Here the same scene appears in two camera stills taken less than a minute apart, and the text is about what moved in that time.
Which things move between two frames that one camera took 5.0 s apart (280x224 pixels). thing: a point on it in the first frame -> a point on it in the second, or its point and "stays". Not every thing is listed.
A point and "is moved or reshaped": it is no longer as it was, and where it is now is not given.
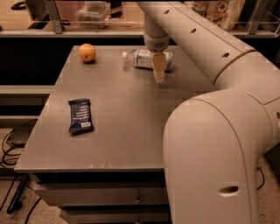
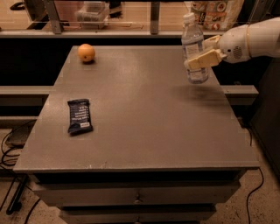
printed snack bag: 224,13 stays
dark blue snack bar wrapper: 80,117 stays
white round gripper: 157,44 -> 234,45
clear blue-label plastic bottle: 143,59 is moved or reshaped
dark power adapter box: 18,136 stays
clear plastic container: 94,14 stays
